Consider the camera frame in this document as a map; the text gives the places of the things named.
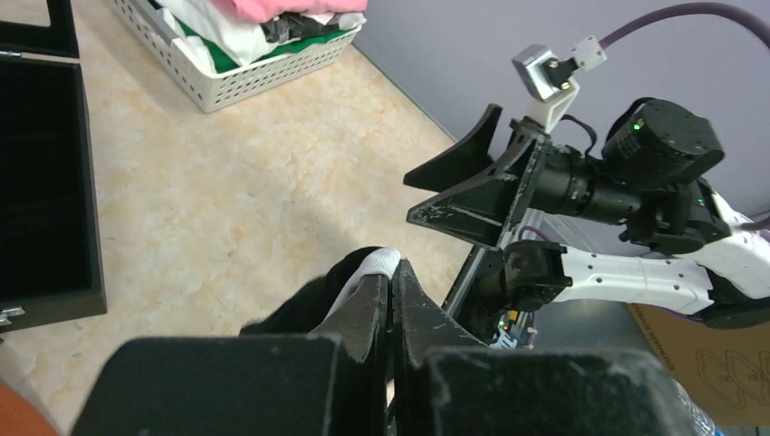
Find white plastic basket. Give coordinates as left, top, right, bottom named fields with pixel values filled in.
left=110, top=1, right=361, bottom=114

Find black underwear white trim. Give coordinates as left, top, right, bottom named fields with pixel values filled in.
left=239, top=246, right=401, bottom=336

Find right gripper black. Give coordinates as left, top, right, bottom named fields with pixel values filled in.
left=403, top=104, right=643, bottom=248

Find brown cardboard box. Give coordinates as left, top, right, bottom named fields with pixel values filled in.
left=628, top=304, right=769, bottom=428

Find pink folded cloth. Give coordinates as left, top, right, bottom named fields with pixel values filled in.
left=212, top=0, right=368, bottom=24

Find white cloths in basket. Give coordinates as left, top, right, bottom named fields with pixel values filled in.
left=154, top=0, right=366, bottom=73

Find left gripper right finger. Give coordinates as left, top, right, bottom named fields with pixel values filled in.
left=393, top=261, right=695, bottom=435

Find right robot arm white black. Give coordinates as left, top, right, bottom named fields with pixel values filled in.
left=403, top=41, right=769, bottom=340

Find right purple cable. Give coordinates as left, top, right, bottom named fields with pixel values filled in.
left=598, top=1, right=770, bottom=49

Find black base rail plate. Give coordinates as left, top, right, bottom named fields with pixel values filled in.
left=441, top=246, right=538, bottom=350

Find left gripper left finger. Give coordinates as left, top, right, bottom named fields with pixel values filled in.
left=72, top=276, right=390, bottom=435

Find orange underwear cream waistband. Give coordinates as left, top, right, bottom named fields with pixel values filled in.
left=1, top=383, right=57, bottom=436

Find black display case glass lid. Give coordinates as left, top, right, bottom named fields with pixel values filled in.
left=1, top=1, right=107, bottom=332

